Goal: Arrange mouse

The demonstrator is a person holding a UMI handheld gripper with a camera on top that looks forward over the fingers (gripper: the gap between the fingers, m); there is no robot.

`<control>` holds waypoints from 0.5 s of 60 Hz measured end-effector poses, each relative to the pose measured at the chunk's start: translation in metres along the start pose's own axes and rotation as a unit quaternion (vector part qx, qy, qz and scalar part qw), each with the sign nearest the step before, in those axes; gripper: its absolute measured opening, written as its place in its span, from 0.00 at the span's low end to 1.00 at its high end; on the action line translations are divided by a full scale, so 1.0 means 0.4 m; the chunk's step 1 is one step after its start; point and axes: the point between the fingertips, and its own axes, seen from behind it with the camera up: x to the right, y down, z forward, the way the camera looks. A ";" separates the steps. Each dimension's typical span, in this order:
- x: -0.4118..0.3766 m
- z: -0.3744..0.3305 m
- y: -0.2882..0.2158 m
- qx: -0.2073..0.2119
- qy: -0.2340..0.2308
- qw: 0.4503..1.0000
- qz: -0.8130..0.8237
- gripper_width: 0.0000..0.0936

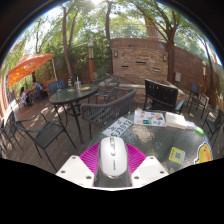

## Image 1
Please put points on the small white flat box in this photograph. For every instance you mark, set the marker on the small white flat box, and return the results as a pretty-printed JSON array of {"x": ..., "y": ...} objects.
[{"x": 190, "y": 125}]

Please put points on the yellow square sticker card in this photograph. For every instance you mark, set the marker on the yellow square sticker card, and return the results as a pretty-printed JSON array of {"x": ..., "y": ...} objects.
[{"x": 177, "y": 155}]

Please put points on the white computer mouse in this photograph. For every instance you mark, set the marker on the white computer mouse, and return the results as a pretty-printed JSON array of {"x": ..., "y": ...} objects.
[{"x": 113, "y": 156}]

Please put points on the round dark glass side table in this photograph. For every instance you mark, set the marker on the round dark glass side table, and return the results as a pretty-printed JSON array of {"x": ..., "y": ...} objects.
[{"x": 71, "y": 95}]

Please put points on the black slatted wooden chair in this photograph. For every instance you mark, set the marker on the black slatted wooden chair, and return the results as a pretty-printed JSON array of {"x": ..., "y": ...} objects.
[{"x": 161, "y": 95}]

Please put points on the colourful printed sheet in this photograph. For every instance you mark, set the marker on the colourful printed sheet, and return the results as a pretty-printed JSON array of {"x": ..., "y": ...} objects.
[{"x": 150, "y": 118}]

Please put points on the grey wall box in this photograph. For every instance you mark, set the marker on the grey wall box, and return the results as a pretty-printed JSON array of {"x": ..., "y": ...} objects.
[{"x": 177, "y": 77}]

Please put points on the white sign board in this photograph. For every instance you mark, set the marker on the white sign board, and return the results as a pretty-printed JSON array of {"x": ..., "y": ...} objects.
[{"x": 204, "y": 100}]

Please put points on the slender tree trunk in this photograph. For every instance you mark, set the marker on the slender tree trunk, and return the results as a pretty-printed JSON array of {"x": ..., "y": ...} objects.
[{"x": 108, "y": 30}]

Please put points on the orange patio umbrella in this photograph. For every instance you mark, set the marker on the orange patio umbrella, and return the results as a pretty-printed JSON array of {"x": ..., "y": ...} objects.
[{"x": 28, "y": 68}]

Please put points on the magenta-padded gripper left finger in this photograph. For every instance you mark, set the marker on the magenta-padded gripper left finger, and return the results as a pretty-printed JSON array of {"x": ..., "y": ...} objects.
[{"x": 85, "y": 163}]

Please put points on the dark metal mesh chair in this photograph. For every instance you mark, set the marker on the dark metal mesh chair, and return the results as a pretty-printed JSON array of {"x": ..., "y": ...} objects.
[
  {"x": 48, "y": 135},
  {"x": 215, "y": 123},
  {"x": 8, "y": 130}
]

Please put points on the blue-grey mesh chair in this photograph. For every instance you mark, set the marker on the blue-grey mesh chair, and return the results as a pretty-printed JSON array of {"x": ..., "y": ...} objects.
[{"x": 53, "y": 86}]

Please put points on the white licence plate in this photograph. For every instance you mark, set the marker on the white licence plate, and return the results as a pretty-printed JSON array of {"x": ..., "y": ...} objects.
[{"x": 117, "y": 127}]

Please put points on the dark wall lantern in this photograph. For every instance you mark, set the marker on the dark wall lantern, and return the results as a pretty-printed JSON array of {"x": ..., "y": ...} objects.
[
  {"x": 164, "y": 57},
  {"x": 115, "y": 53}
]

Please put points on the dark wicker armchair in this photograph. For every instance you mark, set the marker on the dark wicker armchair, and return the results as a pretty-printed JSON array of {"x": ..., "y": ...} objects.
[
  {"x": 108, "y": 81},
  {"x": 106, "y": 111}
]

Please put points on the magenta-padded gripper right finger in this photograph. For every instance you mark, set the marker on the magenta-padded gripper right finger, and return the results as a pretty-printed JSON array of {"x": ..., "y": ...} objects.
[{"x": 140, "y": 163}]

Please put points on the forked tree trunk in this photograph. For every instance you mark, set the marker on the forked tree trunk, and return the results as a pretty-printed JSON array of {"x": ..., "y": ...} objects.
[{"x": 171, "y": 56}]

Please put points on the wooden lamp post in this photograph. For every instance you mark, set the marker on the wooden lamp post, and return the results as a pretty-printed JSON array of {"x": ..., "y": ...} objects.
[
  {"x": 90, "y": 61},
  {"x": 204, "y": 76}
]

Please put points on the person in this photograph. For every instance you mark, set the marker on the person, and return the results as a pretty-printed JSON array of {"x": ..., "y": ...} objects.
[
  {"x": 38, "y": 86},
  {"x": 23, "y": 96}
]

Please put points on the clear cup with straw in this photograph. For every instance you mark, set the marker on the clear cup with straw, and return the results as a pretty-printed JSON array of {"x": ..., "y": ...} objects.
[{"x": 78, "y": 84}]

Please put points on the yellow duck-shaped mouse pad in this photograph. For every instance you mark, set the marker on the yellow duck-shaped mouse pad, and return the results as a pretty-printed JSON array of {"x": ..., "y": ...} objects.
[{"x": 204, "y": 153}]

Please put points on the dark metal slatted chair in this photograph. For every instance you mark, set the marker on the dark metal slatted chair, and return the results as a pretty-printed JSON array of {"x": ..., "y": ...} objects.
[{"x": 195, "y": 90}]

